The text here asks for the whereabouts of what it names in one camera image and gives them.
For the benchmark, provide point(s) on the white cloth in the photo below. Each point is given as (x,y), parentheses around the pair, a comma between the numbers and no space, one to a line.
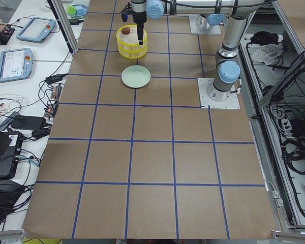
(267,54)

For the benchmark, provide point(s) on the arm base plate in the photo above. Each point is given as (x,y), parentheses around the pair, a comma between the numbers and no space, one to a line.
(200,26)
(211,98)

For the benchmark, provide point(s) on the far teach pendant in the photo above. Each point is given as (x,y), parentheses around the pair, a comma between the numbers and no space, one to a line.
(36,30)

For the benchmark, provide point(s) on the teach pendant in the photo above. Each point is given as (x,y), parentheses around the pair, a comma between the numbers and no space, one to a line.
(16,64)
(36,30)

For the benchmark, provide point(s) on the brown bun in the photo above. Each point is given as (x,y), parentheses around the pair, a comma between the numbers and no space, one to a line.
(126,30)

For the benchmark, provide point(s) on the yellow steamer layer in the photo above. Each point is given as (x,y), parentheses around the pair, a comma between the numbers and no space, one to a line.
(134,53)
(130,40)

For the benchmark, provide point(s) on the near teach pendant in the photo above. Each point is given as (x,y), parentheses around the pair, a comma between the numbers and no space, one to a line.
(16,64)

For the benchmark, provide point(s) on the black power adapter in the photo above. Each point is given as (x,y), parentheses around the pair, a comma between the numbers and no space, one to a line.
(75,21)

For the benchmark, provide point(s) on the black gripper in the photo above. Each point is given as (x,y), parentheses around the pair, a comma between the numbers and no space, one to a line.
(138,17)

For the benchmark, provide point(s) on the green foam cube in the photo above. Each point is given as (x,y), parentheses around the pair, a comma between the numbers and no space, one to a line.
(71,10)

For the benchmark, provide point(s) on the blue plate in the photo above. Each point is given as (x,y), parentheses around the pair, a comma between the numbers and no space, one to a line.
(74,16)

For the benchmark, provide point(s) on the light green plate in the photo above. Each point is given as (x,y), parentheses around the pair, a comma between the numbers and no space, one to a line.
(135,76)

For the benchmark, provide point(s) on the aluminium frame post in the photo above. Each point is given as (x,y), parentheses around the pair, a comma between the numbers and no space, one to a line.
(64,25)

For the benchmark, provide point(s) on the blue foam cube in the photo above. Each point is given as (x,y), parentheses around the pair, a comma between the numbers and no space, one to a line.
(80,10)

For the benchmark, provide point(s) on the yellow steamer top layer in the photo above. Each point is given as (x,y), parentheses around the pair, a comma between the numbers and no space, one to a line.
(130,40)

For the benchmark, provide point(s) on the black laptop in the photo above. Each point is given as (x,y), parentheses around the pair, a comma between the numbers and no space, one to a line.
(10,147)

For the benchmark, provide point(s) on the yellow steamer bottom layer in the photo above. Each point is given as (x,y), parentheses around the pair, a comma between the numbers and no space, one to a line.
(134,53)

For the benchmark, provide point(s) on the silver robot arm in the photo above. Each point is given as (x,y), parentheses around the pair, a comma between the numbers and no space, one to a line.
(238,13)

